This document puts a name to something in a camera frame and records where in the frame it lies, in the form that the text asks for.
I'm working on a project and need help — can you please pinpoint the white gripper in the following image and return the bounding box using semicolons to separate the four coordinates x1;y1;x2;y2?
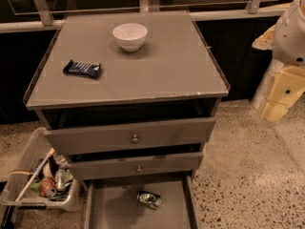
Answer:
252;0;305;122

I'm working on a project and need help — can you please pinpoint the crushed green can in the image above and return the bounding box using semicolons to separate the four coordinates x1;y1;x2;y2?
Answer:
136;191;161;210

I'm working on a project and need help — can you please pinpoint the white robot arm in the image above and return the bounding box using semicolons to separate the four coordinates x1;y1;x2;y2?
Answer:
253;0;305;122

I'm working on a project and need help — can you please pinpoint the grey middle drawer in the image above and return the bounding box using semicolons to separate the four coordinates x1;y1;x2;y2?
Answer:
69;152;203;180

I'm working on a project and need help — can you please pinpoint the grey drawer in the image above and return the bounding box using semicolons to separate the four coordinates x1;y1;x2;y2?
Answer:
69;152;203;180
84;173;201;229
45;117;215;155

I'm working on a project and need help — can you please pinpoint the grey drawer cabinet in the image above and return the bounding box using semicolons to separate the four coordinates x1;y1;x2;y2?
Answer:
22;10;231;229

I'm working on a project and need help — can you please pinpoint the grey top drawer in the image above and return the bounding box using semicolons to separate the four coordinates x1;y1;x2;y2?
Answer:
45;117;215;155

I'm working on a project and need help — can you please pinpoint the brass top drawer knob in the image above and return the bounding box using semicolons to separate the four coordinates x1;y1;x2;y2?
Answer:
132;135;139;144

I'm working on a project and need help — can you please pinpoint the brass drawer knob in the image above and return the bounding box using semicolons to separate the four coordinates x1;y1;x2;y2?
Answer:
132;135;139;144
136;165;142;174

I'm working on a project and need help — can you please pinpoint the brass middle drawer knob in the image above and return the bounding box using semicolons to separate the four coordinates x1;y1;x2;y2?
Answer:
136;165;142;174

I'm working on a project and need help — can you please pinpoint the grey bottom drawer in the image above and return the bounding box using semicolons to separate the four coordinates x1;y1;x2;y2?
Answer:
84;173;201;229

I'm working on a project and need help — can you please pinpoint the silver can in bin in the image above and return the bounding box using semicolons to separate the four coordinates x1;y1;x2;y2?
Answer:
55;170;66;192

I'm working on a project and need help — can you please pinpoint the red soda can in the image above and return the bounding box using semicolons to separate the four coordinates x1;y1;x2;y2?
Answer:
40;177;56;198

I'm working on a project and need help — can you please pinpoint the white ceramic bowl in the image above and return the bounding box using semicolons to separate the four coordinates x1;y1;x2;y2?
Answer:
112;23;148;52

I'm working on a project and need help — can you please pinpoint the dark blue snack bar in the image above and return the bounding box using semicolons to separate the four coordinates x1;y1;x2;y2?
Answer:
63;60;101;78

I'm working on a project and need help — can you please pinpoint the white stick in bin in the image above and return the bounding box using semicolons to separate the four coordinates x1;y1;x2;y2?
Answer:
15;148;54;202

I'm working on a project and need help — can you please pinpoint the clear plastic bin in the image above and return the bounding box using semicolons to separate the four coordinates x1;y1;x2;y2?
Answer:
0;127;81;212

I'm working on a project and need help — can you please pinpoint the metal railing with glass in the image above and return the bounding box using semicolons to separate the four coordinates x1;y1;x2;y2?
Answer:
0;0;293;33

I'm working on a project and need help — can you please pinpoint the white diagonal post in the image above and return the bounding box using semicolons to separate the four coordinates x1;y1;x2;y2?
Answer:
251;59;283;112

